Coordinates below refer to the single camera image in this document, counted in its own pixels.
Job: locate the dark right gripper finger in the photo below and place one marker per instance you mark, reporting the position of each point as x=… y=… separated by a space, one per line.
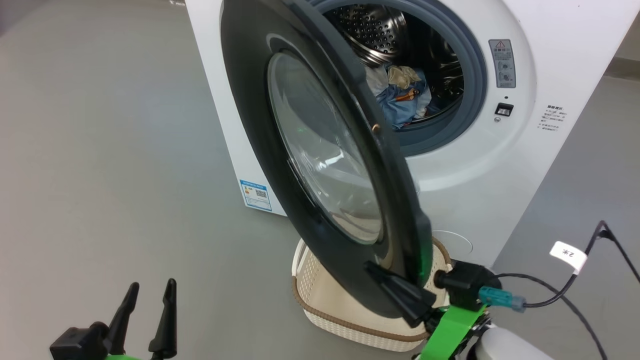
x=407 y=300

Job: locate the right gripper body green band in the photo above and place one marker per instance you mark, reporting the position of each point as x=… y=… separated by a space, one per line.
x=452 y=330

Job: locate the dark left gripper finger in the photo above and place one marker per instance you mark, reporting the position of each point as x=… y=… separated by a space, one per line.
x=166 y=330
x=122 y=320

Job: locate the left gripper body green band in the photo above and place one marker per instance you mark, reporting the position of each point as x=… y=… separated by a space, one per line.
x=122 y=357

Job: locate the blue bear print garment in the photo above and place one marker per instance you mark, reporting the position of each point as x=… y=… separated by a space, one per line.
x=395 y=107

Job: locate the pale blue cream garment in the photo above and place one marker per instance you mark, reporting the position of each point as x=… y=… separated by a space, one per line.
x=402 y=75

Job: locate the black round glass washer door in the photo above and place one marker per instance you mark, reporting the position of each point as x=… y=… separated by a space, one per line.
x=250 y=100

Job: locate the black door latch socket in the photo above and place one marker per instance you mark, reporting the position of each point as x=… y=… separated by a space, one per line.
x=504 y=109

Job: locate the grey rubber door gasket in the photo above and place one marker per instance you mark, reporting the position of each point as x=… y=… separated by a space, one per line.
x=472 y=85

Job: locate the stainless steel washing machine drum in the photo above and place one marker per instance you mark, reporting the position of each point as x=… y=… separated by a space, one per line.
x=375 y=30

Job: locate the white front-load washing machine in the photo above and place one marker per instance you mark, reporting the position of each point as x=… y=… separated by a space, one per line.
x=550 y=60

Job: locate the round white filter cover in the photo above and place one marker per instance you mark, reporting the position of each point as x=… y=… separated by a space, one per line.
x=455 y=242

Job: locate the cream perforated laundry basket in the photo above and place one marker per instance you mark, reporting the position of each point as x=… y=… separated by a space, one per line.
x=330 y=310

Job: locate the blue energy label sticker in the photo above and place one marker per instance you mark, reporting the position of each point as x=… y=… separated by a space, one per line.
x=255 y=195

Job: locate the printed text instruction sticker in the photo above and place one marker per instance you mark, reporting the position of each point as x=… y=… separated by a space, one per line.
x=552 y=118

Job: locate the grey warning sticker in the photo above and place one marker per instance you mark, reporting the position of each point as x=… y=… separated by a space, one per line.
x=502 y=64

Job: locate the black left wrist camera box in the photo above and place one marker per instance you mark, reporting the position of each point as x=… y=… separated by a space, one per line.
x=77 y=342

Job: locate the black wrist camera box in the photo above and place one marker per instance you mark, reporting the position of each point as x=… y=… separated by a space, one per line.
x=77 y=342
x=467 y=282

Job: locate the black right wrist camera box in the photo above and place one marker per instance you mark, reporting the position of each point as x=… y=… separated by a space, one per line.
x=467 y=282

